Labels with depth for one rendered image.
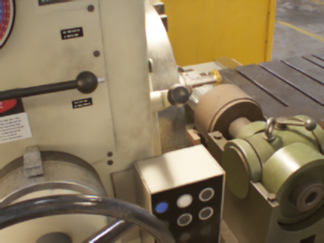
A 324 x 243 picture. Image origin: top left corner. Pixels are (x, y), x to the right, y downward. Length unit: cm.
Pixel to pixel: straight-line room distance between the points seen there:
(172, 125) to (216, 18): 270
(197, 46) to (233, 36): 38
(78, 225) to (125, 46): 31
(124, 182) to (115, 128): 13
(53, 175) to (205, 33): 298
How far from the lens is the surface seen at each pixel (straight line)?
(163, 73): 82
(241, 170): 88
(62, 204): 44
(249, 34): 372
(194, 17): 338
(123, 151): 70
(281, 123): 95
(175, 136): 85
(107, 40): 61
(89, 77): 55
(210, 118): 105
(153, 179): 67
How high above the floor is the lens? 177
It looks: 30 degrees down
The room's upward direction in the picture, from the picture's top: 3 degrees counter-clockwise
